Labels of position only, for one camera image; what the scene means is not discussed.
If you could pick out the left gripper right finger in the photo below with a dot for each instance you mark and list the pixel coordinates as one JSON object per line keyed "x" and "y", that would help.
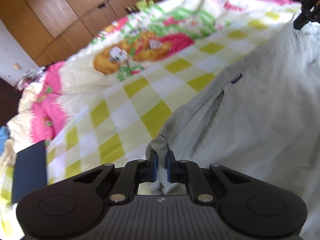
{"x": 191, "y": 176}

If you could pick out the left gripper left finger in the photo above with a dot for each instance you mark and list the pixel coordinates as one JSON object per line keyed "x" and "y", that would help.
{"x": 129, "y": 177}

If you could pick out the light grey pants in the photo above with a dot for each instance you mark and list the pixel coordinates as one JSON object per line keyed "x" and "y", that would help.
{"x": 259, "y": 116}

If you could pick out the yellow checkered bed sheet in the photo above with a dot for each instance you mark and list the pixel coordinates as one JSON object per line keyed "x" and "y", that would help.
{"x": 114, "y": 127}

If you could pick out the dark navy folded cloth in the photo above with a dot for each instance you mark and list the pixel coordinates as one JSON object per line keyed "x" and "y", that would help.
{"x": 30, "y": 171}

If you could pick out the blue pillow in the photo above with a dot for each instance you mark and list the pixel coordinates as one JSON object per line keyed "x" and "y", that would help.
{"x": 4, "y": 135}

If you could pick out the cartoon print pink quilt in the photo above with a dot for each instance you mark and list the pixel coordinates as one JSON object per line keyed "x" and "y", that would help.
{"x": 192, "y": 39}

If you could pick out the dark wooden headboard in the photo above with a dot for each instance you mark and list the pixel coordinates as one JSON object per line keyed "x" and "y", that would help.
{"x": 9, "y": 100}

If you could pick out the wooden wardrobe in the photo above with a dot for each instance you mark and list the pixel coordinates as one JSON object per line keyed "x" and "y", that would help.
{"x": 52, "y": 30}

